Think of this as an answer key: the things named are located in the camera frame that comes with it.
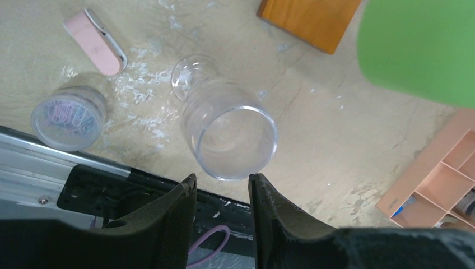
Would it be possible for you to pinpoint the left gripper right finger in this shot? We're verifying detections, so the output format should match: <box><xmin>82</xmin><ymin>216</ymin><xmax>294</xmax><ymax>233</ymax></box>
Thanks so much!
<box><xmin>248</xmin><ymin>174</ymin><xmax>474</xmax><ymax>268</ymax></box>

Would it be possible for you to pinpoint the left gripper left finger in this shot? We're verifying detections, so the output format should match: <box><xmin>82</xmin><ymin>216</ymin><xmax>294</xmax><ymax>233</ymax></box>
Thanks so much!
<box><xmin>1</xmin><ymin>174</ymin><xmax>197</xmax><ymax>268</ymax></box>

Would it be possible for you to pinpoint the green plastic goblet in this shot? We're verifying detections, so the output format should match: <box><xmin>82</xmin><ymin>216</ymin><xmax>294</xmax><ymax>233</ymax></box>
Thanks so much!
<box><xmin>357</xmin><ymin>1</ymin><xmax>474</xmax><ymax>108</ymax></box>

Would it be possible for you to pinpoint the clear wine glass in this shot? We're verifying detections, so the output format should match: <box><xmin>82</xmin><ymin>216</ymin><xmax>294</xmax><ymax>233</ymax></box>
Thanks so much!
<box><xmin>171</xmin><ymin>54</ymin><xmax>278</xmax><ymax>181</ymax></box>

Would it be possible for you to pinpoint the wooden rack base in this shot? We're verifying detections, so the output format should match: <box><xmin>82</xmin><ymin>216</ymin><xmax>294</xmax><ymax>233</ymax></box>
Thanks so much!
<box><xmin>257</xmin><ymin>0</ymin><xmax>361</xmax><ymax>54</ymax></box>

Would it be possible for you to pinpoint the small grey jar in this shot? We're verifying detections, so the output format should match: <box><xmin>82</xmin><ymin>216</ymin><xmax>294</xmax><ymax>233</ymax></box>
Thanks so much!
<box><xmin>31</xmin><ymin>85</ymin><xmax>106</xmax><ymax>152</ymax></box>

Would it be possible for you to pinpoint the peach plastic organizer basket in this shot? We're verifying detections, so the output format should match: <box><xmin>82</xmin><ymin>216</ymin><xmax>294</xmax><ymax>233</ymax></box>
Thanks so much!
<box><xmin>376</xmin><ymin>109</ymin><xmax>474</xmax><ymax>232</ymax></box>

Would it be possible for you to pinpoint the small round tin jar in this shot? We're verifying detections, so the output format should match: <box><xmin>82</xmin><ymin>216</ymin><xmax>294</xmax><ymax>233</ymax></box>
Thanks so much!
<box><xmin>455</xmin><ymin>189</ymin><xmax>474</xmax><ymax>219</ymax></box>

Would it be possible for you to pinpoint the pink eraser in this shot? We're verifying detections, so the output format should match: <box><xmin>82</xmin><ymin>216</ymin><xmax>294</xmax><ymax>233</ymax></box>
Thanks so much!
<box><xmin>63</xmin><ymin>8</ymin><xmax>128</xmax><ymax>76</ymax></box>

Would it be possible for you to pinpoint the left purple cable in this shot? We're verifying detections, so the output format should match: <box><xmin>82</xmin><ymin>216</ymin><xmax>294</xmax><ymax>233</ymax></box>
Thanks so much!
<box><xmin>185</xmin><ymin>224</ymin><xmax>231</xmax><ymax>269</ymax></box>

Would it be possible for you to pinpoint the blue grey hose connector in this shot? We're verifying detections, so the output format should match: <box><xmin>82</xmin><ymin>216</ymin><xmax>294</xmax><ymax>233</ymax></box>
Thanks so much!
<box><xmin>392</xmin><ymin>196</ymin><xmax>416</xmax><ymax>217</ymax></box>

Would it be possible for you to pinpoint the black aluminium base frame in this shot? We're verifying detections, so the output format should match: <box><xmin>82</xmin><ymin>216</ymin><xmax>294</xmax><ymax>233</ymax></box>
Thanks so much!
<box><xmin>1</xmin><ymin>126</ymin><xmax>255</xmax><ymax>268</ymax></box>

